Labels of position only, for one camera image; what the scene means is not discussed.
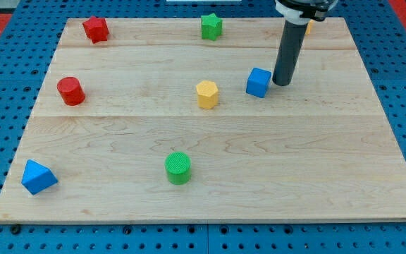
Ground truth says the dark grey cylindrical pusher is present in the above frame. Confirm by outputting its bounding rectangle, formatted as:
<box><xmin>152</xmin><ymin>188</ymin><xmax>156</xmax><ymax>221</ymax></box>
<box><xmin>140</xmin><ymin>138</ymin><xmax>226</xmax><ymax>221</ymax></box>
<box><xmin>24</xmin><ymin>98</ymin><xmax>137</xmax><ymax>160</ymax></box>
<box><xmin>272</xmin><ymin>21</ymin><xmax>307</xmax><ymax>86</ymax></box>

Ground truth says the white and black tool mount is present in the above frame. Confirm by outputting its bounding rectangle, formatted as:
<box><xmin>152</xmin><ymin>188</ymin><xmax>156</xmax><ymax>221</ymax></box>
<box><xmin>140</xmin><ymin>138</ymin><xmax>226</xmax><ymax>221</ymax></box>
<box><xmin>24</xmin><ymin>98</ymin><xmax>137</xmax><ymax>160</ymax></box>
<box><xmin>274</xmin><ymin>0</ymin><xmax>338</xmax><ymax>25</ymax></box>

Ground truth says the green star block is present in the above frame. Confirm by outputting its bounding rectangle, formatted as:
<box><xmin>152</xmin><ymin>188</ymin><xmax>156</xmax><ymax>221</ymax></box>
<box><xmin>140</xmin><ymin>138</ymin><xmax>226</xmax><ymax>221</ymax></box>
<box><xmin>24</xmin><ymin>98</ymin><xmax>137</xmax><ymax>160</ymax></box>
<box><xmin>200</xmin><ymin>13</ymin><xmax>223</xmax><ymax>41</ymax></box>

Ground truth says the yellow hexagon block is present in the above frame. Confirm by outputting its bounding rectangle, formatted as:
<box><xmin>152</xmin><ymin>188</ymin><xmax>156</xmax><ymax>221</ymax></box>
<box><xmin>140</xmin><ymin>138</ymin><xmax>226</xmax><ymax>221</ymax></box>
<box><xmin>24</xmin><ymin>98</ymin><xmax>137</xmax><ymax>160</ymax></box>
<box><xmin>196</xmin><ymin>80</ymin><xmax>219</xmax><ymax>109</ymax></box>

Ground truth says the red star block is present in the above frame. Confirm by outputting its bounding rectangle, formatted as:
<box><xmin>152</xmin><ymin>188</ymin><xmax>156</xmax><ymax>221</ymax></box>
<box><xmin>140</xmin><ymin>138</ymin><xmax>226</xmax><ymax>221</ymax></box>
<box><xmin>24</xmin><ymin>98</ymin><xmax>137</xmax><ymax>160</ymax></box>
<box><xmin>82</xmin><ymin>16</ymin><xmax>109</xmax><ymax>44</ymax></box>

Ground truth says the yellow block behind pusher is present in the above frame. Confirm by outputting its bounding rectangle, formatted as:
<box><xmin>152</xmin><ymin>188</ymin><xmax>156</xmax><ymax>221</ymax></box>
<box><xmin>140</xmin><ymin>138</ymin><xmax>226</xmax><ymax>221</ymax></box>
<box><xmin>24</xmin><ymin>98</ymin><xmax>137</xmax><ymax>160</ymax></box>
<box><xmin>305</xmin><ymin>20</ymin><xmax>314</xmax><ymax>35</ymax></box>

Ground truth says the blue cube block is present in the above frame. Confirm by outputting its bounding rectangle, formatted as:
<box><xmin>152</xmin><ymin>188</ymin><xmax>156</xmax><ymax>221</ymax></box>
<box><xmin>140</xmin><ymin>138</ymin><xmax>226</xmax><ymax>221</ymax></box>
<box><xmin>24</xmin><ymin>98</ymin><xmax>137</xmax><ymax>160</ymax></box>
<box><xmin>245</xmin><ymin>68</ymin><xmax>271</xmax><ymax>98</ymax></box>

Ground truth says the wooden board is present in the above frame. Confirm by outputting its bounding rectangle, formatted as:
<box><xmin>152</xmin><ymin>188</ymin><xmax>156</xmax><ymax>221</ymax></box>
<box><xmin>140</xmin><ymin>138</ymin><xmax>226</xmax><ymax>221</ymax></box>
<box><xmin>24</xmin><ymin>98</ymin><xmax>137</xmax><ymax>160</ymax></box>
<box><xmin>0</xmin><ymin>18</ymin><xmax>406</xmax><ymax>225</ymax></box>

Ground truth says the green cylinder block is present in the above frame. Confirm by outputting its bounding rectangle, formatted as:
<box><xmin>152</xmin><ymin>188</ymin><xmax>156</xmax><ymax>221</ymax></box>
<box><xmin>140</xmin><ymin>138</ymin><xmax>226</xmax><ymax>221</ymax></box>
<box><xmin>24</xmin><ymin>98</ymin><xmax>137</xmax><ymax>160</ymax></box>
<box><xmin>164</xmin><ymin>152</ymin><xmax>192</xmax><ymax>185</ymax></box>

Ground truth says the red cylinder block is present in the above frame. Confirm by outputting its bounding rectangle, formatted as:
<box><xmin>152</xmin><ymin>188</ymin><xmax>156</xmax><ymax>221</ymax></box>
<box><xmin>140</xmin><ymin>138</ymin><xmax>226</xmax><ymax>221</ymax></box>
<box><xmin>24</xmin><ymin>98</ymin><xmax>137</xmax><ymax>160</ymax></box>
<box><xmin>56</xmin><ymin>77</ymin><xmax>85</xmax><ymax>106</ymax></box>

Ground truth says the blue triangle block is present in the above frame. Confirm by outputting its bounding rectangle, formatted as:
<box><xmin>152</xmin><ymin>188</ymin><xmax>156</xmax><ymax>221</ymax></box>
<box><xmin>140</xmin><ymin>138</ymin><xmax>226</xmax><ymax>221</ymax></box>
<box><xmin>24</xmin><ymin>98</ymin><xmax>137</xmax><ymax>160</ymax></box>
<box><xmin>21</xmin><ymin>159</ymin><xmax>59</xmax><ymax>195</ymax></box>

